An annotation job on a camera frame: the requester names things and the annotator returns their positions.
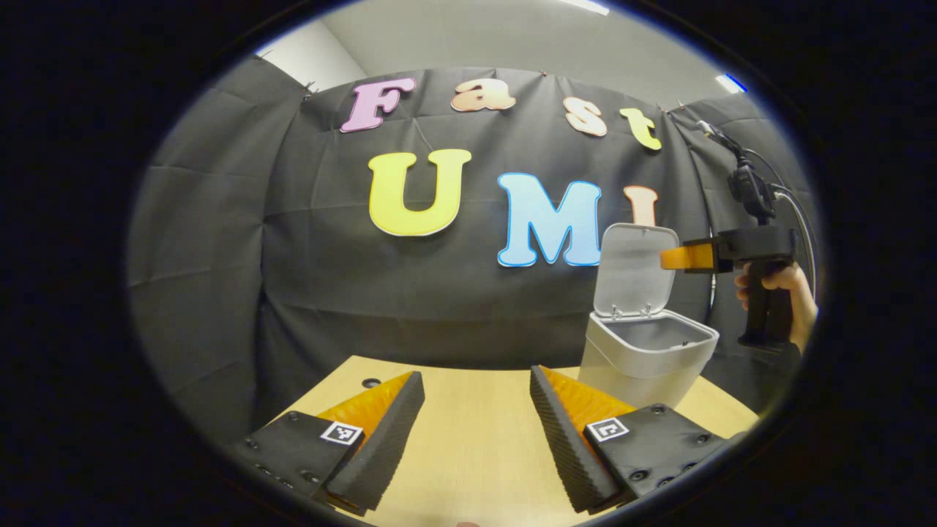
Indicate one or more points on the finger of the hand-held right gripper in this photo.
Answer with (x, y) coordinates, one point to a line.
(699, 258)

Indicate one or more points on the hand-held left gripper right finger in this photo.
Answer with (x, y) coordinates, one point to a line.
(567, 454)

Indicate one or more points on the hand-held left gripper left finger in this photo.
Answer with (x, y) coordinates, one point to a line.
(392, 446)

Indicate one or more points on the white desktop garbage bin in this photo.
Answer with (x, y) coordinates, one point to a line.
(644, 351)

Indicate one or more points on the wooden desktop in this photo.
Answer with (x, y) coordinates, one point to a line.
(476, 439)

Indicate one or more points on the ceiling light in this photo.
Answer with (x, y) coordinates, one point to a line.
(585, 6)
(732, 83)

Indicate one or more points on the black backdrop cloth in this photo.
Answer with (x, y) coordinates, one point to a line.
(329, 293)

